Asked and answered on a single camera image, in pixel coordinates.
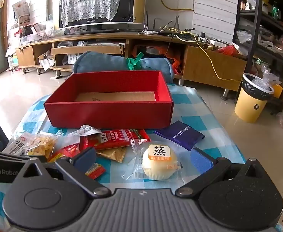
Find wooden tv cabinet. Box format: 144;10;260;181
16;32;246;91

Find yellow trash bin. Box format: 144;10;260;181
234;73;275;123

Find red cardboard box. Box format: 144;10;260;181
44;71;173;129

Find flat screen television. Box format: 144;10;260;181
59;0;135;28

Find steamed cake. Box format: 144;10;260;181
122;139;189;183

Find gold foil snack packet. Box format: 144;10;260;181
97;147;126;163

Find orange plastic bag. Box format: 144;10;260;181
162;45;182;75

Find black wifi router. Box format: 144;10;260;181
141;12;195;36

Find yellow cable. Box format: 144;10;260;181
158;0;244;82

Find black metal shelf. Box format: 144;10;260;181
233;0;283;114

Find small red candy packet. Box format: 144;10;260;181
85;162;106;180

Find green ribbon strap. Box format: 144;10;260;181
126;52;145;71

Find blue rolled cushion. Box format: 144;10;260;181
73;51;174;83

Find red spicy strip packet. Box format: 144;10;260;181
79;129;150;151

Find yellow chips clear bag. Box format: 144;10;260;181
24;130;64;159

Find blue checkered tablecloth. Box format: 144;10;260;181
0;84;283;232

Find white latiao snack packet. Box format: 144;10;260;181
2;132;34;156

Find dark blue wafer biscuit packet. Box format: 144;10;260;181
154;121;205;151

